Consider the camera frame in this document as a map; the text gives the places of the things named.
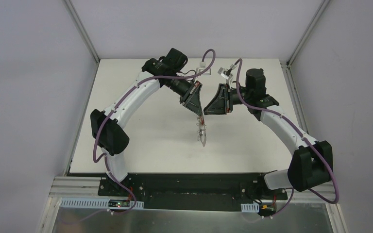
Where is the left controller board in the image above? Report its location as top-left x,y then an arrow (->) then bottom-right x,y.
108,200 -> 131,209

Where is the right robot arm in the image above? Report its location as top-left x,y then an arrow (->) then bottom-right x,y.
203,68 -> 333,199

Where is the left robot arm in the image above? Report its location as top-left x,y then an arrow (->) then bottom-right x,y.
90,48 -> 209,196

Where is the purple cable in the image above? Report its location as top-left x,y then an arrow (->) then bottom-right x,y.
61,49 -> 217,224
233,58 -> 340,222

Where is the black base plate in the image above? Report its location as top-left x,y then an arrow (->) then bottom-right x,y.
98,173 -> 288,212

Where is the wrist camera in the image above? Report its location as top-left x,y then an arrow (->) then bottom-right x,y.
218,65 -> 236,86
195,61 -> 213,76

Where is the key with red tag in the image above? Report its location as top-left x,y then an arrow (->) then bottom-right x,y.
198,117 -> 204,126

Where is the controller board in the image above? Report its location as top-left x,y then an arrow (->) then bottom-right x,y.
108,200 -> 131,209
259,204 -> 276,216

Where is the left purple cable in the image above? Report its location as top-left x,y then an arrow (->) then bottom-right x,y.
61,49 -> 217,224

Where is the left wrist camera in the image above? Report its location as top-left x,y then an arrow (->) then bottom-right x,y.
195,61 -> 213,76

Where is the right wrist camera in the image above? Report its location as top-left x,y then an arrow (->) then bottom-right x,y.
218,65 -> 236,86

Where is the right controller board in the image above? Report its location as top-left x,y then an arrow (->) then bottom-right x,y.
259,204 -> 276,216

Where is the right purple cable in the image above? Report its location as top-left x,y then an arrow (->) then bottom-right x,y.
233,58 -> 340,222

